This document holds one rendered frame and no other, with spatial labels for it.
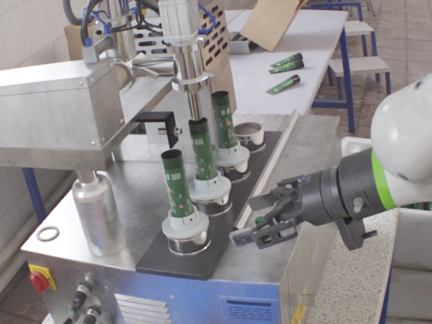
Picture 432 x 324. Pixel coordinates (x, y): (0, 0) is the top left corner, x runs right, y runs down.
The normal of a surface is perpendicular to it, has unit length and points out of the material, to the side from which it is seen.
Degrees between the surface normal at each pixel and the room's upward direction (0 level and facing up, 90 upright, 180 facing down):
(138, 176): 0
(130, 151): 90
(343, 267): 0
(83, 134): 90
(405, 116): 42
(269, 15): 90
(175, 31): 90
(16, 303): 0
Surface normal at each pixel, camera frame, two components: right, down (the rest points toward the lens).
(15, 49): 0.93, 0.03
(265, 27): -0.33, 0.47
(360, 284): -0.15, -0.88
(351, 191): -0.49, 0.06
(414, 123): -0.37, -0.14
